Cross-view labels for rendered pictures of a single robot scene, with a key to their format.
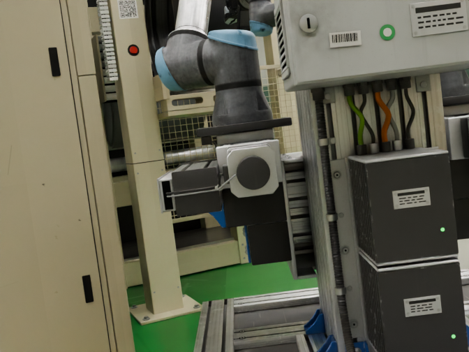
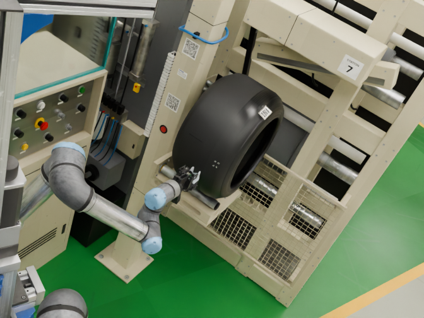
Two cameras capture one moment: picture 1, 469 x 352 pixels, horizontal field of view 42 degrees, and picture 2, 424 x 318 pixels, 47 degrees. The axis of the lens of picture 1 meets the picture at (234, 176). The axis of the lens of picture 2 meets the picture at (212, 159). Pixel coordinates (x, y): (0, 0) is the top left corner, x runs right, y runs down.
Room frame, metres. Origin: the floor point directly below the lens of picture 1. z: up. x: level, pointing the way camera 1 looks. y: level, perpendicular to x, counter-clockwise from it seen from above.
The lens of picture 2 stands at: (1.09, -1.19, 2.42)
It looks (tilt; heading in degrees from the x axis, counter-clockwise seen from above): 35 degrees down; 40
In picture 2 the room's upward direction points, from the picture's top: 23 degrees clockwise
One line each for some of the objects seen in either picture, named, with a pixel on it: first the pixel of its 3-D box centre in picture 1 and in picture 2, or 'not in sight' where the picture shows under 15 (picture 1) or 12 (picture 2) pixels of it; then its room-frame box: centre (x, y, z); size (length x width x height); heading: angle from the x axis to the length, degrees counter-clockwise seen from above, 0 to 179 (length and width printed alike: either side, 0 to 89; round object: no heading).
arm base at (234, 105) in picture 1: (240, 103); not in sight; (1.54, -0.04, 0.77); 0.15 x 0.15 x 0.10
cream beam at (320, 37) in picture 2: not in sight; (314, 33); (2.94, 0.12, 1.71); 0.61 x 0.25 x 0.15; 112
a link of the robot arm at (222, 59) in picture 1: (232, 56); not in sight; (1.54, -0.03, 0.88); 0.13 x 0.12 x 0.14; 64
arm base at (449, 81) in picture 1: (438, 77); not in sight; (1.53, -0.53, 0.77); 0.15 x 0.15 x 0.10
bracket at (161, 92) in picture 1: (152, 91); (176, 156); (2.55, 0.29, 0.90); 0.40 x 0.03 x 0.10; 22
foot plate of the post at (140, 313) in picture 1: (165, 307); (125, 257); (2.50, 0.35, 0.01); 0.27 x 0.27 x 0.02; 22
